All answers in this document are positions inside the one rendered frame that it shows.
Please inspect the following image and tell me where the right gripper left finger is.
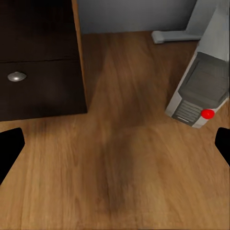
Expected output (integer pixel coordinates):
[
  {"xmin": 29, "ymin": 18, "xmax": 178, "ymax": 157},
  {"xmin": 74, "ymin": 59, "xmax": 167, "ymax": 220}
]
[{"xmin": 0, "ymin": 127, "xmax": 25, "ymax": 185}]

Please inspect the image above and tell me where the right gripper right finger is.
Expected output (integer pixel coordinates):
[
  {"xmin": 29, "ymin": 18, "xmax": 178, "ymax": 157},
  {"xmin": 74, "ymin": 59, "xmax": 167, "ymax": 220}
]
[{"xmin": 215, "ymin": 127, "xmax": 230, "ymax": 166}]

